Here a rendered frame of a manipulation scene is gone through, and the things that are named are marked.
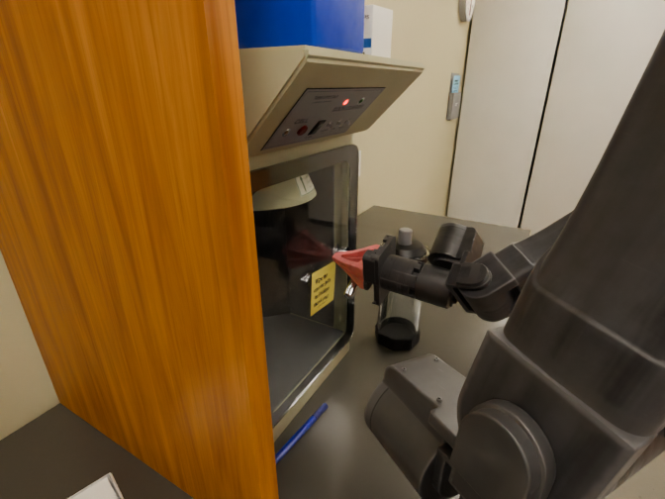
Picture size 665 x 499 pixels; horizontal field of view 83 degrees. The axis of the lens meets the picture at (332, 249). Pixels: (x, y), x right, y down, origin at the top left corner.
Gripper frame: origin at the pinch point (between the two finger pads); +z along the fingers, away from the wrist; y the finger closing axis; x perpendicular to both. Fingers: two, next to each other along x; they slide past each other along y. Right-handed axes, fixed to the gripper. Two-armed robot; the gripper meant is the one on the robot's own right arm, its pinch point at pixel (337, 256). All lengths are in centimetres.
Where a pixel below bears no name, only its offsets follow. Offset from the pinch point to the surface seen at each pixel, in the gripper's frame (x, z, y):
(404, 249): -14.5, -6.2, -6.9
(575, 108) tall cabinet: -283, -31, -60
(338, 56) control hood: 8.9, -8.6, 32.8
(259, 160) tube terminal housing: 10.6, 2.5, 21.8
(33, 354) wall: 35, 44, -11
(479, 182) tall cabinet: -266, 24, -121
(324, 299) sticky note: 4.9, 0.6, -5.9
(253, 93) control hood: 15.1, -3.1, 31.0
